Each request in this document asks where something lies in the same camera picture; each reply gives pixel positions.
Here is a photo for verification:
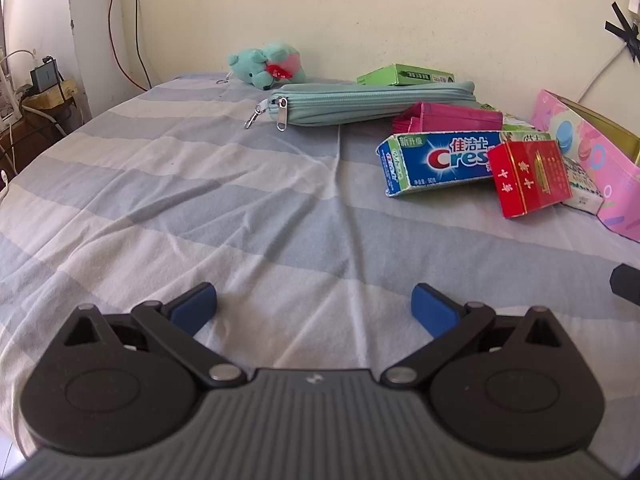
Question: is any teal zipper pencil case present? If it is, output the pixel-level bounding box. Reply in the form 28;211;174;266
244;81;476;132

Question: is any green white packet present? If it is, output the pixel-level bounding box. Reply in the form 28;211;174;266
479;102;552;147

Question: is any white wall cable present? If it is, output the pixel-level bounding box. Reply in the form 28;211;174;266
577;42;626;103

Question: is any red cigarette box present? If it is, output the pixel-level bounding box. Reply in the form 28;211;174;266
487;140;573;219

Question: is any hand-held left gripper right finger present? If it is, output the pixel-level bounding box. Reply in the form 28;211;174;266
380;283;576;388

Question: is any pink patterned box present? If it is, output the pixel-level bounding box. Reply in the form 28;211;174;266
530;89;640;242

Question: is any blue toothpaste box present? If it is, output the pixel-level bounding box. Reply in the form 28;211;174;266
376;131;516;197

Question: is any green cardboard box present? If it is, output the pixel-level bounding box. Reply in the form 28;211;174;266
357;63;456;87

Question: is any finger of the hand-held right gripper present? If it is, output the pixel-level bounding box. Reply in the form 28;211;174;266
611;262;640;306

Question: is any dark cable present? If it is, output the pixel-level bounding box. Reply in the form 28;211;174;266
122;0;153;92

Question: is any yellowed power strip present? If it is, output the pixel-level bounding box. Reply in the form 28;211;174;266
22;79;76;111

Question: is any striped bed sheet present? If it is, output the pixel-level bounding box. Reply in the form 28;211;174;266
0;76;640;461

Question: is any grey charger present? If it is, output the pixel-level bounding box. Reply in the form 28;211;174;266
30;57;60;93

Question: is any white medicine box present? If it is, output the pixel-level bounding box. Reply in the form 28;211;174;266
560;155;606;216

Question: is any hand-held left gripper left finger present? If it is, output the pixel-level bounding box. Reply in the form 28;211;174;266
62;282;246;388

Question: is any teal plush bear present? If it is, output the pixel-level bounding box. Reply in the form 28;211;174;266
228;42;307;90

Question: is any black tape cross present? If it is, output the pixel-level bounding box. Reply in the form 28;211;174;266
605;2;640;63

